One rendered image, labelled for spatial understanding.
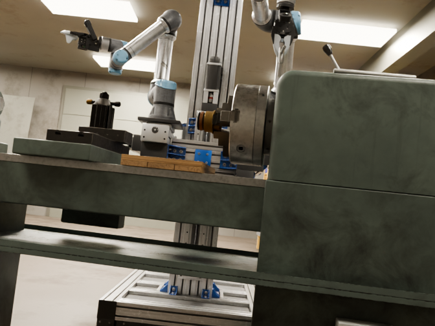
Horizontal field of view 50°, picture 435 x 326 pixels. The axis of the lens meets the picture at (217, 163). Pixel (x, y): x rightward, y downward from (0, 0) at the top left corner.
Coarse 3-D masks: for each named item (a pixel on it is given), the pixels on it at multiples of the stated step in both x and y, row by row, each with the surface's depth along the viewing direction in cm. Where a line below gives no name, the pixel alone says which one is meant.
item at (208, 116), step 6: (198, 114) 184; (204, 114) 184; (210, 114) 183; (198, 120) 183; (204, 120) 182; (210, 120) 182; (198, 126) 184; (204, 126) 183; (210, 126) 183; (216, 126) 183; (210, 132) 186
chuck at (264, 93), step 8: (264, 88) 176; (264, 96) 171; (264, 104) 169; (256, 112) 169; (264, 112) 168; (256, 120) 168; (264, 120) 168; (256, 128) 168; (264, 128) 169; (256, 136) 169; (256, 144) 170; (256, 152) 172; (256, 160) 176
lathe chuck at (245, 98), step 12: (240, 84) 180; (240, 96) 172; (252, 96) 172; (240, 108) 170; (252, 108) 169; (240, 120) 169; (252, 120) 168; (240, 132) 169; (252, 132) 169; (240, 144) 171; (252, 144) 170; (240, 156) 175; (252, 156) 174
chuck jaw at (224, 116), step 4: (224, 112) 172; (228, 112) 172; (232, 112) 170; (236, 112) 170; (216, 116) 180; (220, 116) 177; (224, 116) 172; (228, 116) 172; (232, 116) 170; (236, 116) 170; (212, 120) 180; (216, 120) 177; (220, 120) 172; (224, 120) 172; (228, 120) 172; (232, 120) 170; (236, 120) 170; (212, 124) 181; (216, 124) 180; (220, 124) 179; (224, 124) 179; (228, 124) 178
